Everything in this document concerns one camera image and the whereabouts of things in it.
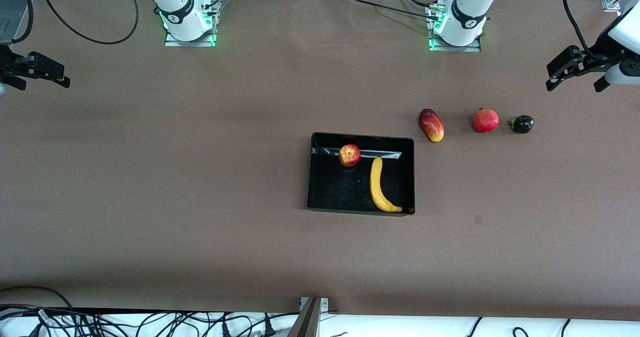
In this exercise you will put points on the yellow banana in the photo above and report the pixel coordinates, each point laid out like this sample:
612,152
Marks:
376,187

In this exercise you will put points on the red yellow mango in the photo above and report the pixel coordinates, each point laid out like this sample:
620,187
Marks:
431,125

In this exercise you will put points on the red yellow apple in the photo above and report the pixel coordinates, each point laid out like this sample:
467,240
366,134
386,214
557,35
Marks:
349,155

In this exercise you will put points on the brown table cover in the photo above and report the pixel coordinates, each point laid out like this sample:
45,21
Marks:
250,252

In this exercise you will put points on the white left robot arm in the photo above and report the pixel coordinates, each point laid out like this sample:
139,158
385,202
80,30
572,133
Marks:
467,12

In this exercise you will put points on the grey aluminium camera pole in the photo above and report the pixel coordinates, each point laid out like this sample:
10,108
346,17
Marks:
307,322

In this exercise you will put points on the black plastic box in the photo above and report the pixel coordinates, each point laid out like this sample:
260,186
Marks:
340,192

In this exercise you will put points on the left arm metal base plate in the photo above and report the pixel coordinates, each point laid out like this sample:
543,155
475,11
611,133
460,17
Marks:
455,48

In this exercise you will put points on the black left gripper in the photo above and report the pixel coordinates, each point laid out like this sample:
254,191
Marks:
601,52

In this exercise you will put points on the dark purple mangosteen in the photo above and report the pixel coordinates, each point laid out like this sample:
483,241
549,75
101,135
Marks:
523,124

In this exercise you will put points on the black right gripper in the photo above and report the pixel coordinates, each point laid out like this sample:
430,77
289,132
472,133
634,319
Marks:
10,64

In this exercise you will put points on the silver pole bracket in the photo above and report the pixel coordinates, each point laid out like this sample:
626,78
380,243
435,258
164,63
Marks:
325,304

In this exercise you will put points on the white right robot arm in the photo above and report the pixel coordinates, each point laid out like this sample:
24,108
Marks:
180,12

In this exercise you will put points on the red pomegranate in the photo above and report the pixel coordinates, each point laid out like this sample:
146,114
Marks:
486,121

